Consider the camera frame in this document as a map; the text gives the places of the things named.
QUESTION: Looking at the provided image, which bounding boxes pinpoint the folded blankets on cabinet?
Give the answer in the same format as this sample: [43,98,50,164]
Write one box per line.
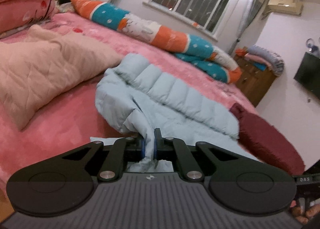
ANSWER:
[235,45,285,77]

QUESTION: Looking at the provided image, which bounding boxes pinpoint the person right hand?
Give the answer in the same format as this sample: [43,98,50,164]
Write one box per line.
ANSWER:
[291,204,320,225]

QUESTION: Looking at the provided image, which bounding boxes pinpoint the purple wall decoration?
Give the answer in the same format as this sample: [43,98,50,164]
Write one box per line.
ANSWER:
[305,38,320,58]

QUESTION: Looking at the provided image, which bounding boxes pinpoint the maroon down jacket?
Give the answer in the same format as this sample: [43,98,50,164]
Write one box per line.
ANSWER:
[230,103,305,175]

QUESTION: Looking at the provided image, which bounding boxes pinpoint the wooden cabinet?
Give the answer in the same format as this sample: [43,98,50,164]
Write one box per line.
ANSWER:
[234,55,277,107]

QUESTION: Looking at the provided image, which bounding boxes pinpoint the orange teal rabbit rolled quilt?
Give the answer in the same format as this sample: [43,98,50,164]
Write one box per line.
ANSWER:
[71,0,242,84]

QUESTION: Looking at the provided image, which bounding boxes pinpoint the light blue down jacket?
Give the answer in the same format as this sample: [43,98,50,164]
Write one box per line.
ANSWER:
[95,54,252,173]

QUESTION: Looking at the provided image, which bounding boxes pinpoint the right grey curtain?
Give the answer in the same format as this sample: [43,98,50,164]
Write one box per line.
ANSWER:
[228,0,265,55]

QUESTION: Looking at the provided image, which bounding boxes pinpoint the wall mounted television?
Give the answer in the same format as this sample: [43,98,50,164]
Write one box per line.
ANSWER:
[294,52,320,98]

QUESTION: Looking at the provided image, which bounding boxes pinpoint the wall air conditioner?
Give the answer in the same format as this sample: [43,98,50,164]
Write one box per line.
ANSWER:
[267,0,303,16]

